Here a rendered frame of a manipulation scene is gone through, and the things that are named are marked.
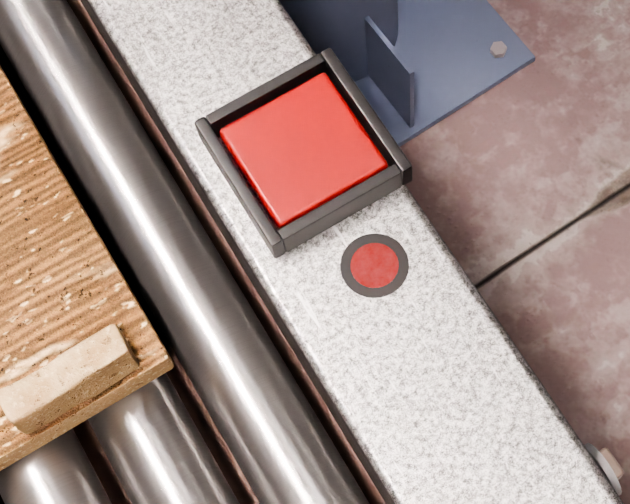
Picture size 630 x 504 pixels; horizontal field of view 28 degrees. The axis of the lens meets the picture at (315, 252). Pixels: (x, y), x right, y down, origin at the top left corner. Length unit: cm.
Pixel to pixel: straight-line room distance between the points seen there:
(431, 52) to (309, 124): 109
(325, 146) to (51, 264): 14
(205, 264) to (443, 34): 113
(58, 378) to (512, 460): 20
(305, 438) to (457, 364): 8
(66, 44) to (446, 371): 25
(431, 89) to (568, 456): 113
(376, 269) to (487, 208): 102
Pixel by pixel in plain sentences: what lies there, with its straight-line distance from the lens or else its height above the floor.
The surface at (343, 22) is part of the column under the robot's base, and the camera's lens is 153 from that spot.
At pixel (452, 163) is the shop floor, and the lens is 162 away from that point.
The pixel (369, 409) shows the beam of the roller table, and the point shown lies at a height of 92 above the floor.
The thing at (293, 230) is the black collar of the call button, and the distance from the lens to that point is 57.
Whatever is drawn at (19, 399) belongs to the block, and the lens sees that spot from 54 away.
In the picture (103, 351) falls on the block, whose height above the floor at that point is 96.
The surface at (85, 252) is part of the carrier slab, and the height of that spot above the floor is 94.
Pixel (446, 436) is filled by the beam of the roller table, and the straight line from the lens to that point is 56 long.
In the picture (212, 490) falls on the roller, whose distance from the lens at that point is 56.
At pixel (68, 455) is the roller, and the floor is 91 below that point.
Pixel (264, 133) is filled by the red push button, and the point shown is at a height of 93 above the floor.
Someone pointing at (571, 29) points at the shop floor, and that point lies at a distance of 172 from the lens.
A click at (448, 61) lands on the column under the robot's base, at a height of 1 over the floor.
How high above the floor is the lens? 146
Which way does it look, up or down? 68 degrees down
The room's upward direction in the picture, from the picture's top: 12 degrees counter-clockwise
